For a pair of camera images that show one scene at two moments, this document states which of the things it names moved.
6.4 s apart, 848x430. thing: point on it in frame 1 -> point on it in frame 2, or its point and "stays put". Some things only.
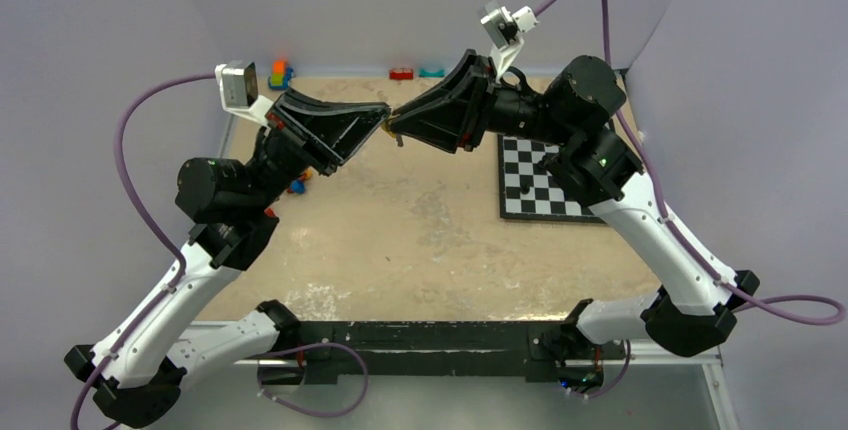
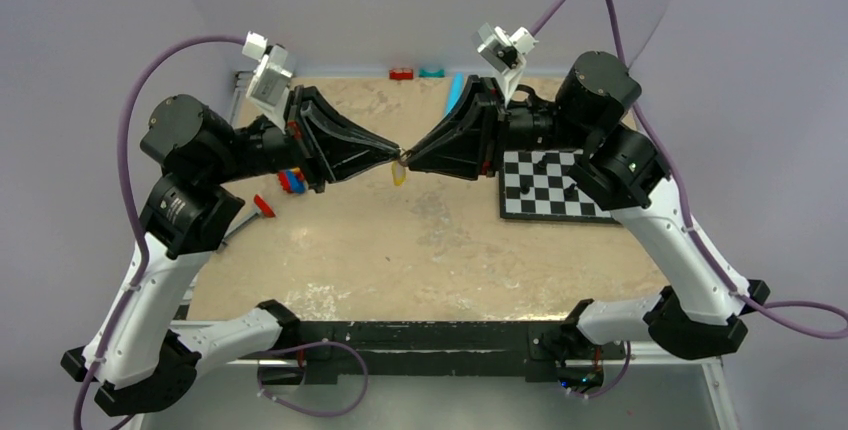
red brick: (401, 74) stays put
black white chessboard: (527, 190) stays put
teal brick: (423, 72) stays put
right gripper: (433, 119) -> (462, 146)
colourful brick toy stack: (299, 186) stays put
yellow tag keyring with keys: (396, 136) -> (398, 172)
